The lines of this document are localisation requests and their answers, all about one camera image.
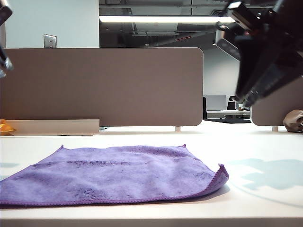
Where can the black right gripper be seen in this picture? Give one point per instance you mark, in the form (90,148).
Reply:
(279,40)

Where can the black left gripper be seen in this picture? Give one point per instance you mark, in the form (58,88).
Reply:
(4,11)

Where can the purple microfiber cloth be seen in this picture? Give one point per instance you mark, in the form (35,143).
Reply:
(118,175)

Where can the brown crumpled cloth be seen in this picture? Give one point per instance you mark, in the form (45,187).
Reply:
(292,120)

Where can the brown desk divider panel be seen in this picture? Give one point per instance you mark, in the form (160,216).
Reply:
(106,87)
(272,116)

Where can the white background desk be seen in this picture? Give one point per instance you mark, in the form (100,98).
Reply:
(225,114)

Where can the grey background desk partition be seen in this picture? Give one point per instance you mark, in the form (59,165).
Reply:
(215,102)

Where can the white divider foot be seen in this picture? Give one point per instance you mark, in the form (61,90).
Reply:
(275,128)
(178,128)

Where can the red ceiling sign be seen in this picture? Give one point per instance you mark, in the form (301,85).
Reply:
(183,38)

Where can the white ceiling light strip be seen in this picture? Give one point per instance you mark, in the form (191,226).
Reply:
(165,19)

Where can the orange round object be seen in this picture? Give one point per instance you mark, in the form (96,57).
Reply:
(4,127)

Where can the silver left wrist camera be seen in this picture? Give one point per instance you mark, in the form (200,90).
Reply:
(5,62)

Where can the silver wall switch plate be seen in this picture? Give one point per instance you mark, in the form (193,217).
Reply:
(49,41)

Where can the metal ceiling duct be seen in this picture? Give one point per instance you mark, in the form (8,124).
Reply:
(154,29)

